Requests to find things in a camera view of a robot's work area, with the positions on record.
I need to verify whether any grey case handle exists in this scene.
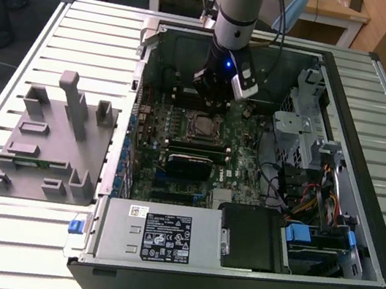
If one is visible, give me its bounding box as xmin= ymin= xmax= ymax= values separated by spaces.
xmin=135 ymin=17 xmax=164 ymax=60

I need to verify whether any silver power supply unit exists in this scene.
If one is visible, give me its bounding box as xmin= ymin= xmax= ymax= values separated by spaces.
xmin=82 ymin=192 xmax=232 ymax=280

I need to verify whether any green motherboard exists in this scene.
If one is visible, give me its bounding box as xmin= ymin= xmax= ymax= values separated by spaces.
xmin=120 ymin=81 xmax=289 ymax=223

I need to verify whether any metal socket cover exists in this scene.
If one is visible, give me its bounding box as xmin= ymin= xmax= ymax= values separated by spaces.
xmin=181 ymin=109 xmax=230 ymax=147

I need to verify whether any CPU socket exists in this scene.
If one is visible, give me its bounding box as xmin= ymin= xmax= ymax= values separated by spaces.
xmin=179 ymin=107 xmax=231 ymax=150

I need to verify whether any silver chipset heatsink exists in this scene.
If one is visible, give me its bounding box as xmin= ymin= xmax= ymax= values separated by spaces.
xmin=211 ymin=187 xmax=235 ymax=206

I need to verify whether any grey parts rack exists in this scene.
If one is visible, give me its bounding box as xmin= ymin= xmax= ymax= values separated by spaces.
xmin=0 ymin=59 xmax=127 ymax=215

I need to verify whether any green RAM stick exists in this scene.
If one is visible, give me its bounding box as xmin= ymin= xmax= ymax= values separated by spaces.
xmin=11 ymin=155 xmax=67 ymax=173

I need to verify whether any silver CPU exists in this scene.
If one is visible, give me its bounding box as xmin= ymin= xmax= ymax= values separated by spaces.
xmin=192 ymin=114 xmax=223 ymax=139

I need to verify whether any yellow red wire bundle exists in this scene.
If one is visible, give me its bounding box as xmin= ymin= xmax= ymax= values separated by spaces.
xmin=291 ymin=162 xmax=347 ymax=229

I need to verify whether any blue case latch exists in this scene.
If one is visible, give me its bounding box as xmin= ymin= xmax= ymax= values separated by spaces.
xmin=66 ymin=218 xmax=87 ymax=238

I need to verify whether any black RAM slot bank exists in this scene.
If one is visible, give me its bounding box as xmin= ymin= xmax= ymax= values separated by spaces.
xmin=170 ymin=84 xmax=233 ymax=117
xmin=164 ymin=136 xmax=233 ymax=165

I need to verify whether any black plastic shroud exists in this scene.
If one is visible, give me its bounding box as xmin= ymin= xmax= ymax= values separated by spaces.
xmin=208 ymin=200 xmax=301 ymax=279

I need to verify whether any small black graphics card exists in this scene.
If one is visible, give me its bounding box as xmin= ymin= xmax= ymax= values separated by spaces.
xmin=163 ymin=149 xmax=216 ymax=185

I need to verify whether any black cable brass connector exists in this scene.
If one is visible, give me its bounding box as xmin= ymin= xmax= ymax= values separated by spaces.
xmin=248 ymin=39 xmax=270 ymax=51

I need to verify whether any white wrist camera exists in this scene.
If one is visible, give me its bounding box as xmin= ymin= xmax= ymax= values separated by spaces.
xmin=227 ymin=59 xmax=264 ymax=103

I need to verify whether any blue plastic tab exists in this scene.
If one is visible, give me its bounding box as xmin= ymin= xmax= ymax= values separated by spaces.
xmin=344 ymin=229 xmax=357 ymax=255

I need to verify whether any grey metal drive cage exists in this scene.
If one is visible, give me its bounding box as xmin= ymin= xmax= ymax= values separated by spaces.
xmin=263 ymin=61 xmax=345 ymax=175

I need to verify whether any black rating label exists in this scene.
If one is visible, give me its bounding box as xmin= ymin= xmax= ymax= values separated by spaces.
xmin=138 ymin=209 xmax=197 ymax=268

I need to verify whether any black hard disk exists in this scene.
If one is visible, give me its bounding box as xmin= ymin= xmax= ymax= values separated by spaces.
xmin=282 ymin=241 xmax=349 ymax=282

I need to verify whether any blue disk carrier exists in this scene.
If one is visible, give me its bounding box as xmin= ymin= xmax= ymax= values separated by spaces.
xmin=281 ymin=221 xmax=314 ymax=253

